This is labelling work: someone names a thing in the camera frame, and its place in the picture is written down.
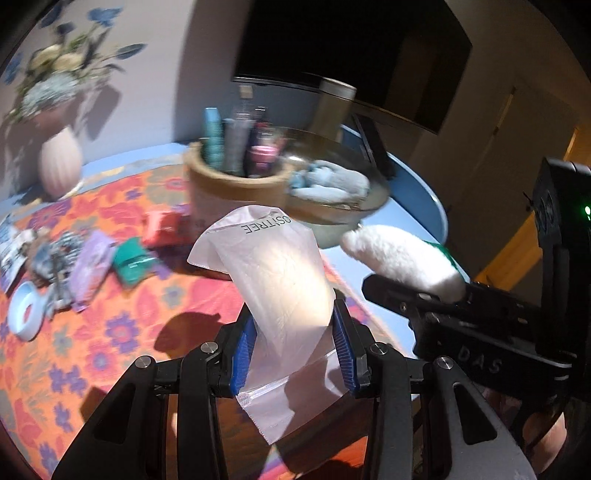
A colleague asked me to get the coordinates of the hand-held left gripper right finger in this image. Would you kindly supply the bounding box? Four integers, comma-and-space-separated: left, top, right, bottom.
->
330, 300, 539, 480

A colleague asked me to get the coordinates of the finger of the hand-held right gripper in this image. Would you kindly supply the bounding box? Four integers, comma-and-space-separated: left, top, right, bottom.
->
361, 274, 437, 320

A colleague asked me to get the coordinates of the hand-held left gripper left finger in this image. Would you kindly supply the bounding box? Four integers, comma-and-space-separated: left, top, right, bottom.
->
51, 318, 257, 480

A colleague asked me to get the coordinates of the white fluffy plush piece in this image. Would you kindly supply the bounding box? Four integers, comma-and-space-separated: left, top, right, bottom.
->
341, 224, 467, 303

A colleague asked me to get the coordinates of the white plastic pouch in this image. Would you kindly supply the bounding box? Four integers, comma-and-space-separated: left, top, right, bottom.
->
187, 204, 352, 446

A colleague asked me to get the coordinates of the glass bowl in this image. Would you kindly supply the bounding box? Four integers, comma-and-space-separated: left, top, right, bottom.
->
277, 127, 391, 247

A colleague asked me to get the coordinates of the grey plush toy teal hat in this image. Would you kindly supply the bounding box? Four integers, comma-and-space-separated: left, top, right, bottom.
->
288, 159, 372, 204

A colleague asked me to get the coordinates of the teal packet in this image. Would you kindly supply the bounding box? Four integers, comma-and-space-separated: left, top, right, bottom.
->
112, 237, 160, 284

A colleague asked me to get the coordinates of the pink soft packet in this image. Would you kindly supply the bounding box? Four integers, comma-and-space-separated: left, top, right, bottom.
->
141, 209, 192, 247

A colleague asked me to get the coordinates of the purple packet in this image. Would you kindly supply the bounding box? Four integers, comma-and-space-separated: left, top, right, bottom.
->
69, 230, 116, 312

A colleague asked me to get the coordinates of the light blue tape roll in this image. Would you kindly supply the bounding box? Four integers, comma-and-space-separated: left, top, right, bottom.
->
8, 281, 47, 342

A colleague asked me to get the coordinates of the printed photo packet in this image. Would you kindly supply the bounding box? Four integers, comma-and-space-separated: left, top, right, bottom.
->
0, 215, 38, 294

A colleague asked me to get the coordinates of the person's right hand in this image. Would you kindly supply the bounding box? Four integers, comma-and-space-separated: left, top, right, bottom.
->
522, 401, 570, 478

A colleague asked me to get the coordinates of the floral orange tablecloth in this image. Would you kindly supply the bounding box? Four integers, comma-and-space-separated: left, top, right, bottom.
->
0, 168, 416, 480

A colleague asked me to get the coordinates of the wooden door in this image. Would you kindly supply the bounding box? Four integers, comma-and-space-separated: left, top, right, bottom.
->
466, 78, 580, 296

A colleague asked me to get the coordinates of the round wooden holder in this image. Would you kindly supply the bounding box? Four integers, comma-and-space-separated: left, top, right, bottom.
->
184, 141, 296, 234

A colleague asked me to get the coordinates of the pink jar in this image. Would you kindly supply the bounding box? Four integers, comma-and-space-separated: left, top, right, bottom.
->
248, 144, 278, 163

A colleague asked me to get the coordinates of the dark bottle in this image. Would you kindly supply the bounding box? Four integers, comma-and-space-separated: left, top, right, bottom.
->
249, 107, 278, 148

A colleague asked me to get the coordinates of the grey tube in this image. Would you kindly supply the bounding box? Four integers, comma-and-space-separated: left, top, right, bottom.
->
223, 117, 252, 176

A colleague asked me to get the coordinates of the teal bottle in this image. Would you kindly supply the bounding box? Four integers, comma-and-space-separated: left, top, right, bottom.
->
203, 107, 227, 171

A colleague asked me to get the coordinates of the black television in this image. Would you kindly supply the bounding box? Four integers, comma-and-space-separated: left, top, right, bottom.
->
231, 0, 474, 136

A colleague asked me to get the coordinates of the white ribbed vase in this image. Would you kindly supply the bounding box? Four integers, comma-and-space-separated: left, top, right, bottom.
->
38, 126, 84, 200

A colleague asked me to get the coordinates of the flower bouquet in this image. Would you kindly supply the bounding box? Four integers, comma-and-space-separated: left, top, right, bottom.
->
4, 18, 146, 123

